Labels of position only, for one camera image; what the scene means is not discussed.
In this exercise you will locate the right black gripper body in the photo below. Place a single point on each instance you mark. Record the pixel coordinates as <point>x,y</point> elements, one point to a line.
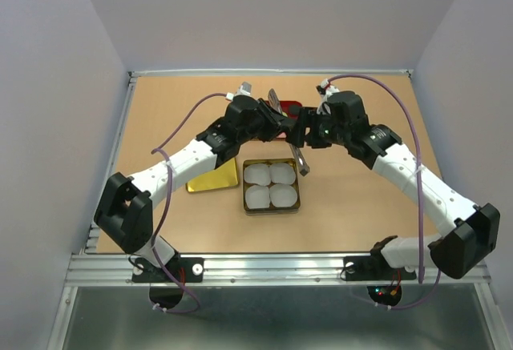
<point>323,133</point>

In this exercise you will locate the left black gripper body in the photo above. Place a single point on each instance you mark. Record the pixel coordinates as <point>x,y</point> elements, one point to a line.
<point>254,131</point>

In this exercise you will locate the metal tongs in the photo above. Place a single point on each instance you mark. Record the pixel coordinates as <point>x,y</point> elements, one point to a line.
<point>302,166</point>

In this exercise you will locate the gold square cookie tin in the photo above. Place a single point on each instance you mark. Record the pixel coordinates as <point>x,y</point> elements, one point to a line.
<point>270,186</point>

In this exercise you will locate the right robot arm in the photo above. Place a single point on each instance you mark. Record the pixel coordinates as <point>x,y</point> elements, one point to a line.
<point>466,232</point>

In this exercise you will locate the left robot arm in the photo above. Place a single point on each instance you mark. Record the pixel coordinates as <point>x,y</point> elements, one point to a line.
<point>125,209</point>

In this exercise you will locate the red rectangular tray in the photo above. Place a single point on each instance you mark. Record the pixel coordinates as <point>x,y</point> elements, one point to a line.
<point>287,119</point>

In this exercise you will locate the black round cookie upper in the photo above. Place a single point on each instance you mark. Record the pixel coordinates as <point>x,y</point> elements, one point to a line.
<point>294,108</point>

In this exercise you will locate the white paper cup back right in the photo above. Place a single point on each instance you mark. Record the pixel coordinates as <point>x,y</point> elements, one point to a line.
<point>282,173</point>

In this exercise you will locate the white paper cup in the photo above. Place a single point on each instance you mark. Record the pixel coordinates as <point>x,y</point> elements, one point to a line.
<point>257,197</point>
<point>283,195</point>
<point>257,174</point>
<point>282,173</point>

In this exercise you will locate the white paper cup back left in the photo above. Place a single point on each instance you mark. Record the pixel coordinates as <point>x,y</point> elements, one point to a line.
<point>257,174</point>

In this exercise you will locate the white paper cup front right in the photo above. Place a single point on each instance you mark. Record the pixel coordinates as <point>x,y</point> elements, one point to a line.
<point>283,195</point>

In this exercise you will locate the gold tin lid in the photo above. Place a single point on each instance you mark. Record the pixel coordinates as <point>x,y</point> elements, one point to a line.
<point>225,176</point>

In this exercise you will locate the white paper cup front left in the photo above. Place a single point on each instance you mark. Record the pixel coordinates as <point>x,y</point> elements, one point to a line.
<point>257,197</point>

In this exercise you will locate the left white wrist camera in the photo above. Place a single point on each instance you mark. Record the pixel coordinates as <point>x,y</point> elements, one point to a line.
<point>244,89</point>

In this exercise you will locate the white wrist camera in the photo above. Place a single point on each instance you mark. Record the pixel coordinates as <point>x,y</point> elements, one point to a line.
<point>244,89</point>
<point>325,89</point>

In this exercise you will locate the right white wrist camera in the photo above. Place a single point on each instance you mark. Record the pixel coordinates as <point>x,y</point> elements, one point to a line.
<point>325,89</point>

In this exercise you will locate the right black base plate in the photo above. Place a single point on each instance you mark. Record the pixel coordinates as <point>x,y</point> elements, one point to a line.
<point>372,268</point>

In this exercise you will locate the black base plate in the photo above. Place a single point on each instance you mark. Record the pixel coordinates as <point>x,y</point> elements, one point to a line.
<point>185,269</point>
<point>372,268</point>

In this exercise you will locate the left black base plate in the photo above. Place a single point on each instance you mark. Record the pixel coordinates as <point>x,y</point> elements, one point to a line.
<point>185,269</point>

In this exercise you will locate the aluminium front rail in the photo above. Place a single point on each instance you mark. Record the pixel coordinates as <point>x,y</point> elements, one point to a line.
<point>234,270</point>

